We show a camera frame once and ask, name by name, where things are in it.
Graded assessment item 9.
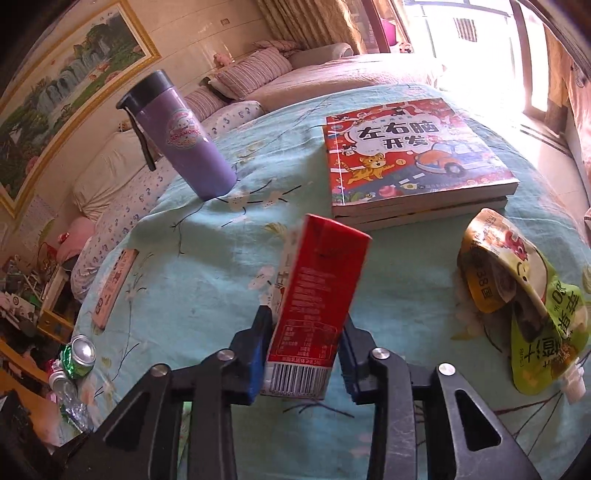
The white sofa cushion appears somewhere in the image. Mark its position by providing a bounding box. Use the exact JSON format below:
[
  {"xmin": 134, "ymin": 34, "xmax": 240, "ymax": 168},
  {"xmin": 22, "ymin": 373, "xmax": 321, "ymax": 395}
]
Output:
[{"xmin": 74, "ymin": 134, "xmax": 162, "ymax": 217}]

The pink printed covered armchair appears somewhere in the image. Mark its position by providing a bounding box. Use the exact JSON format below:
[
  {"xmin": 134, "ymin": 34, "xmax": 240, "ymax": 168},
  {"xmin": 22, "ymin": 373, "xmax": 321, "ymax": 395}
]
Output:
[{"xmin": 545, "ymin": 28, "xmax": 591, "ymax": 167}]

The red cartoon cover book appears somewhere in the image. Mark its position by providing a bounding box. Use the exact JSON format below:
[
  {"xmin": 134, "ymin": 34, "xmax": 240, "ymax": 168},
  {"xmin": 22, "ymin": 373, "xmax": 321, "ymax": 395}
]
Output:
[{"xmin": 322, "ymin": 97, "xmax": 520, "ymax": 215}]

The crushed green can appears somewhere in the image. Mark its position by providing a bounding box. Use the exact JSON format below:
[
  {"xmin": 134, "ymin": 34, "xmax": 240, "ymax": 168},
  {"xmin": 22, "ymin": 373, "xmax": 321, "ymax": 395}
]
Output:
[{"xmin": 60, "ymin": 335, "xmax": 96, "ymax": 380}]

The wall calendar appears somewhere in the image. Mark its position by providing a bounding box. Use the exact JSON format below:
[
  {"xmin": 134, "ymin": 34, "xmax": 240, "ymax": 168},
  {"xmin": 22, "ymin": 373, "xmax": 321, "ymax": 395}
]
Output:
[{"xmin": 16, "ymin": 194, "xmax": 56, "ymax": 252}]

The crushed clear plastic bottle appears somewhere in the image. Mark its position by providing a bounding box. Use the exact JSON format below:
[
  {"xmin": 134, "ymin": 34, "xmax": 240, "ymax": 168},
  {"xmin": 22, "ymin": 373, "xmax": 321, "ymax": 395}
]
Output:
[{"xmin": 47, "ymin": 369, "xmax": 93, "ymax": 435}]

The red milk carton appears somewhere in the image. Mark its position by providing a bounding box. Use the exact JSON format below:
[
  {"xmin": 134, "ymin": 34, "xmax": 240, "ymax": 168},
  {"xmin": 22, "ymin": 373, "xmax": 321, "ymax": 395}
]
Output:
[{"xmin": 261, "ymin": 213, "xmax": 374, "ymax": 400}]

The beige patterned curtain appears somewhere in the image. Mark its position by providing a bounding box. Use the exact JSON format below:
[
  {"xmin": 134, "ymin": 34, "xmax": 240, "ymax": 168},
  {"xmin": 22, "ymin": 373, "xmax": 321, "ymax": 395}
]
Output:
[{"xmin": 256, "ymin": 0, "xmax": 384, "ymax": 56}]

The yellow green drink pouch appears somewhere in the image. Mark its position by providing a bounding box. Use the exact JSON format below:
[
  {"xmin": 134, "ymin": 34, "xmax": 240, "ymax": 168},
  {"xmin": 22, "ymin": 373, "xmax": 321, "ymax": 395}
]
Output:
[{"xmin": 457, "ymin": 208, "xmax": 589, "ymax": 404}]

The striped pink pillow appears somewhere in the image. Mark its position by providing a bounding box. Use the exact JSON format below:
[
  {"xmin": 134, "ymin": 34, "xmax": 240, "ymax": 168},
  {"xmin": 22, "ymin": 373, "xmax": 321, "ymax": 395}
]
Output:
[
  {"xmin": 185, "ymin": 85, "xmax": 227, "ymax": 123},
  {"xmin": 215, "ymin": 46, "xmax": 294, "ymax": 100}
]

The small striped pillow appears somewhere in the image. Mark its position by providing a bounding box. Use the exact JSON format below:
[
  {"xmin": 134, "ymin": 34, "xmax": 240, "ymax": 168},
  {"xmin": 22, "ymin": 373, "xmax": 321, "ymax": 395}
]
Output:
[{"xmin": 253, "ymin": 39, "xmax": 301, "ymax": 58}]

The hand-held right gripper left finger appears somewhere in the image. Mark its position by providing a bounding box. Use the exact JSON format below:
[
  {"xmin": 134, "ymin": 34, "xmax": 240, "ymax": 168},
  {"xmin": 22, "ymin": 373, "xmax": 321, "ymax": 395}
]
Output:
[{"xmin": 53, "ymin": 305, "xmax": 275, "ymax": 480}]

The wooden pencil box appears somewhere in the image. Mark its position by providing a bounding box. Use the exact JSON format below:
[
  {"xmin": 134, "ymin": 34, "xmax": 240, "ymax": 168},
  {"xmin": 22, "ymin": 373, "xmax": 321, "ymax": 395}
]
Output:
[{"xmin": 91, "ymin": 248, "xmax": 139, "ymax": 330}]

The floral light blue tablecloth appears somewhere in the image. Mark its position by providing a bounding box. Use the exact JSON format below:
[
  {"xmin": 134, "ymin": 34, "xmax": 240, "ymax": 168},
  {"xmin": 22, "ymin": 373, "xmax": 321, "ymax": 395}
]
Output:
[{"xmin": 69, "ymin": 83, "xmax": 591, "ymax": 480}]

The purple thermos bottle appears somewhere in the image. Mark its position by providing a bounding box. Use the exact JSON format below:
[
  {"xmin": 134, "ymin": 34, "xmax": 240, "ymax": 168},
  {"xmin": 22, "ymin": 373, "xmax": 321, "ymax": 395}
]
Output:
[{"xmin": 115, "ymin": 69, "xmax": 238, "ymax": 201}]

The framed landscape painting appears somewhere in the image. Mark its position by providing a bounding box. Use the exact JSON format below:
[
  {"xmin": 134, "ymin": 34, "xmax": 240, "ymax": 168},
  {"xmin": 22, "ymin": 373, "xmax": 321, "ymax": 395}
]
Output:
[{"xmin": 0, "ymin": 0, "xmax": 162, "ymax": 220}]

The thin book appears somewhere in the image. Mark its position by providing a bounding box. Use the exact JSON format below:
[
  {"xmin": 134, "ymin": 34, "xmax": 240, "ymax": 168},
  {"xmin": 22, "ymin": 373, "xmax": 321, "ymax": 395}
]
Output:
[
  {"xmin": 332, "ymin": 195, "xmax": 509, "ymax": 223},
  {"xmin": 336, "ymin": 205, "xmax": 505, "ymax": 232}
]

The hanging striped towel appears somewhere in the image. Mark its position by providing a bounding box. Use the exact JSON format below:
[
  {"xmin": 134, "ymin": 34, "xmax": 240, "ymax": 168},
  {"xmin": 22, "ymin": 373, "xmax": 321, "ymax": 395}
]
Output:
[{"xmin": 455, "ymin": 17, "xmax": 478, "ymax": 43}]

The glass balcony door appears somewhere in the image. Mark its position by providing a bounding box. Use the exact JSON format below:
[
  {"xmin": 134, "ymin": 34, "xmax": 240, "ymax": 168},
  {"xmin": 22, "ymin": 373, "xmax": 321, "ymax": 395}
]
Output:
[{"xmin": 360, "ymin": 0, "xmax": 546, "ymax": 112}]

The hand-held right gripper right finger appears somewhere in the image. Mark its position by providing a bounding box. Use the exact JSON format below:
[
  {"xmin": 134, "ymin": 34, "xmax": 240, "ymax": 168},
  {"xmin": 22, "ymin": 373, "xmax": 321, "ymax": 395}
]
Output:
[{"xmin": 337, "ymin": 316, "xmax": 546, "ymax": 480}]

